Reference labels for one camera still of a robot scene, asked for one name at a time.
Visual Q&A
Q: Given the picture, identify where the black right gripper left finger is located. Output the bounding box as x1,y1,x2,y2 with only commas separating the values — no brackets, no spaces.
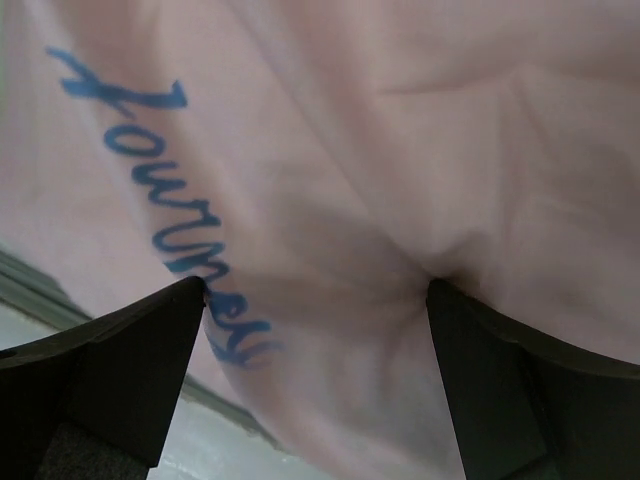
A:
1,277,205,479

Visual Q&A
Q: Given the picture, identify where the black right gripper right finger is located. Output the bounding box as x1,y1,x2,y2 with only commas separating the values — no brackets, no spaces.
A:
426,279,639,480

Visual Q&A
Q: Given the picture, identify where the pink printed pillowcase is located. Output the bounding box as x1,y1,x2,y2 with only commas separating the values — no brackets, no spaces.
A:
1,1,639,479

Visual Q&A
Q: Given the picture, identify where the aluminium front rail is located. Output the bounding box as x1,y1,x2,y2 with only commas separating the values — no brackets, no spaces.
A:
1,246,284,452

